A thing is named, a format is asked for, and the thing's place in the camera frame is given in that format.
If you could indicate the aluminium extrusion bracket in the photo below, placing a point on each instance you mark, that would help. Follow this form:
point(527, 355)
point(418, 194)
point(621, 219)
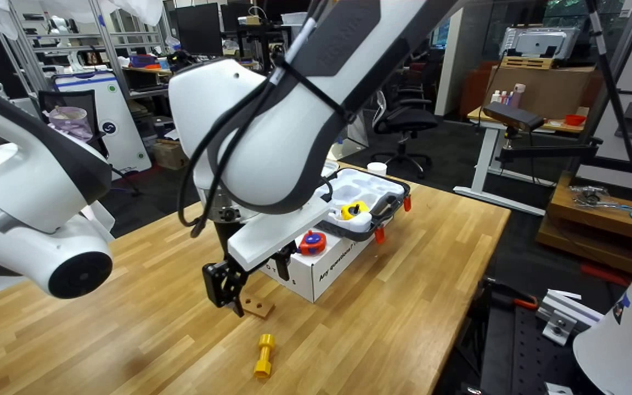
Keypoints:
point(566, 315)

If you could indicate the yellow tape measure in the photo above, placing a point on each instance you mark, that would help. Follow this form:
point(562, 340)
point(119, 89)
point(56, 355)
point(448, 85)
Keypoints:
point(354, 212)

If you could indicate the low wooden shelf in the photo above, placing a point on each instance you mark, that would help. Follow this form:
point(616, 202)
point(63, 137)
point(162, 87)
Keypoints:
point(592, 228)

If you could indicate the grey plastic tool case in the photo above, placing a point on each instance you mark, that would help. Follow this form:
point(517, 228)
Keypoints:
point(362, 191)

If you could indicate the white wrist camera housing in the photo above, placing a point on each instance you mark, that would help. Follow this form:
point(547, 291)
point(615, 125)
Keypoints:
point(273, 234)

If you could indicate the small brown cardboard box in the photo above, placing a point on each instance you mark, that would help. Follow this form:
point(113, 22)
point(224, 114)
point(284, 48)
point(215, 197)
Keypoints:
point(162, 155)

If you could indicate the white cardboard box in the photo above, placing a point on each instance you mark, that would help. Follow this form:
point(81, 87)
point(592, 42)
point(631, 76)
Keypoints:
point(328, 276)

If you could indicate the black perforated breadboard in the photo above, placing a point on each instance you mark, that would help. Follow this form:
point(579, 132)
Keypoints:
point(521, 359)

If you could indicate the white plastic cup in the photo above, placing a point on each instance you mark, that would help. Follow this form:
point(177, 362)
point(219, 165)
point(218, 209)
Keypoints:
point(375, 171)

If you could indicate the white idle robot arm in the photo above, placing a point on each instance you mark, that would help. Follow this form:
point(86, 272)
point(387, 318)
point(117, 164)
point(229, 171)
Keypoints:
point(32, 183)

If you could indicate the black office chair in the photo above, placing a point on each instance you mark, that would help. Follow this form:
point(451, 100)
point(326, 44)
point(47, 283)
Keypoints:
point(406, 121)

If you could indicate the white-legged wooden desk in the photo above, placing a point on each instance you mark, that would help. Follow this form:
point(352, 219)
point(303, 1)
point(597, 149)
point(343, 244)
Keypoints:
point(487, 156)

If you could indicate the white cabinet with logo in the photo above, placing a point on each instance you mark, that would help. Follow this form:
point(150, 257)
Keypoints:
point(122, 125)

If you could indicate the red blue tape measure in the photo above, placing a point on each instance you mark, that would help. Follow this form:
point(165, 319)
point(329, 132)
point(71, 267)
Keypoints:
point(311, 242)

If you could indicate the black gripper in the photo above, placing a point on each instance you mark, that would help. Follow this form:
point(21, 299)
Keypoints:
point(229, 232)

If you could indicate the metal shelving rack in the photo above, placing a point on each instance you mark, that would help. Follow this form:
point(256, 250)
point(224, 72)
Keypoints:
point(74, 37)

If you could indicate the black flat device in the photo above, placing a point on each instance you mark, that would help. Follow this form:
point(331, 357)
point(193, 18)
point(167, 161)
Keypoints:
point(513, 116)

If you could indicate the white working robot arm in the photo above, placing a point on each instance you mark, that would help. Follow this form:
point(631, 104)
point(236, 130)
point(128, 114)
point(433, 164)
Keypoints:
point(280, 145)

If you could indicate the grey white printer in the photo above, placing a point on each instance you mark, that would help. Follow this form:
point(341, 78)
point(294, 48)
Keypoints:
point(538, 42)

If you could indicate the black monitor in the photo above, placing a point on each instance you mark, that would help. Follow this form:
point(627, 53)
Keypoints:
point(197, 29)

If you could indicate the red bowl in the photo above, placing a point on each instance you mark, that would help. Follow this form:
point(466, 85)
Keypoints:
point(576, 119)

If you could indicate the purple cloth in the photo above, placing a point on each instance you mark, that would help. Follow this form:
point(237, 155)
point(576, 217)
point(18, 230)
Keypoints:
point(71, 121)

